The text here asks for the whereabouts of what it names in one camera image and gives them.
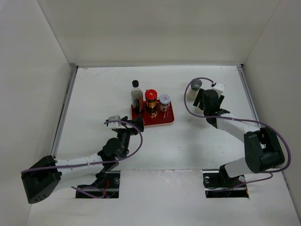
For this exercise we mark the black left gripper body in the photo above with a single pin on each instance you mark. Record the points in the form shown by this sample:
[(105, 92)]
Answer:
[(123, 134)]

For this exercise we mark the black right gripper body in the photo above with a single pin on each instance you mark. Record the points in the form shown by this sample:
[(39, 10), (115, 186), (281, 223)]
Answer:
[(201, 106)]

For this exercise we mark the soy sauce bottle red label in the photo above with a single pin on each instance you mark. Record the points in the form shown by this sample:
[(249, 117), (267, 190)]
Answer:
[(137, 97)]

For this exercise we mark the small jar white lid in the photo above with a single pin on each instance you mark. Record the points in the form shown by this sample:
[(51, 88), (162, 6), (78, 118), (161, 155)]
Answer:
[(164, 102)]

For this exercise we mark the red lid sauce jar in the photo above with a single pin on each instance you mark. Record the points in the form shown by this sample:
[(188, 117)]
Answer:
[(151, 102)]

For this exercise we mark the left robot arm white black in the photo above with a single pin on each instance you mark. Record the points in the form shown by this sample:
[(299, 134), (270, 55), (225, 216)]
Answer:
[(86, 175)]

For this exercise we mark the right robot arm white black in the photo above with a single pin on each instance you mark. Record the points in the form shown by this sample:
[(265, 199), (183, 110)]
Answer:
[(262, 149)]

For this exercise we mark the salt grinder black clear top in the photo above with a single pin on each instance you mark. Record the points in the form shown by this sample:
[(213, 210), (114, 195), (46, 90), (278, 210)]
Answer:
[(194, 89)]

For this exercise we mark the red lacquer tray gold emblem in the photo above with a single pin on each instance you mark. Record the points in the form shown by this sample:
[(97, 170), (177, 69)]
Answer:
[(162, 118)]

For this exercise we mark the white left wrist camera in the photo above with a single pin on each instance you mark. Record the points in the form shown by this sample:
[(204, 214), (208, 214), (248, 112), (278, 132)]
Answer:
[(115, 122)]

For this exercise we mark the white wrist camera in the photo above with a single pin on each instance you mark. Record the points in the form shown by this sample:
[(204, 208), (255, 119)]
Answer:
[(115, 122), (218, 87)]

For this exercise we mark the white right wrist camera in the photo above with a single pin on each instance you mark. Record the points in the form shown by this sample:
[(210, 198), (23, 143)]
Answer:
[(218, 87)]

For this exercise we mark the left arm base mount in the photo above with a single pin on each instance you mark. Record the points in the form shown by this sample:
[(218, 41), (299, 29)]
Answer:
[(107, 189)]

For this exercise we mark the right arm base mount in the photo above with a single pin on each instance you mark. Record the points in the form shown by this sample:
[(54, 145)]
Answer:
[(219, 186)]

